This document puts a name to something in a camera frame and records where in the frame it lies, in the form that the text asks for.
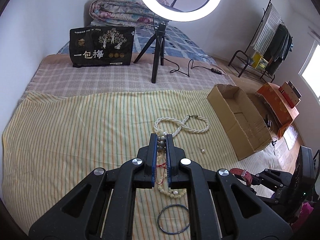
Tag pearl necklace with jade pendant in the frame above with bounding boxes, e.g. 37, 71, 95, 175
154, 129, 188, 199

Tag red watch strap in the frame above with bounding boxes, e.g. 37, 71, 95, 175
229, 168, 253, 186

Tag blue bangle bracelet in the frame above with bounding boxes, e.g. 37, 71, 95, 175
157, 203, 190, 235

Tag open cardboard box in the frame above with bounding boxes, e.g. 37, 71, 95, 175
207, 84, 272, 160

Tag yellow striped blanket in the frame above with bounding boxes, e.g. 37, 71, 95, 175
2, 89, 288, 240

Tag black clothes rack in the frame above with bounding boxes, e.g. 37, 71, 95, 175
228, 0, 293, 84

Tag blue patterned mattress sheet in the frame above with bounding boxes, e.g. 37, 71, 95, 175
57, 21, 217, 66

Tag black tripod stand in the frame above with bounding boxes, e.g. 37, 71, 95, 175
134, 21, 167, 83

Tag black snack bag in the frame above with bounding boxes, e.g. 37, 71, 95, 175
69, 26, 135, 68

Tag beige plaid blanket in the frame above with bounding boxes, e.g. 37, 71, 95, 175
25, 54, 235, 97

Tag yellow box on rack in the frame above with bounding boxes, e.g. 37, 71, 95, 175
252, 53, 268, 72

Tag dark hanging clothes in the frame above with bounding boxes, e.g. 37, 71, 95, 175
263, 24, 293, 76

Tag folded floral quilt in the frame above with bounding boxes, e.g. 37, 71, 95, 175
89, 0, 169, 28

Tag striped hanging towel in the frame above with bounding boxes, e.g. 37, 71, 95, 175
251, 4, 281, 55

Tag twisted pearl rope necklace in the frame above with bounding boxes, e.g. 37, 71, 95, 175
153, 114, 211, 138

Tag black cable with remote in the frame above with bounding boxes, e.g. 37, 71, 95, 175
161, 57, 226, 78

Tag white ring light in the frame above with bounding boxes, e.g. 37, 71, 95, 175
137, 0, 224, 23

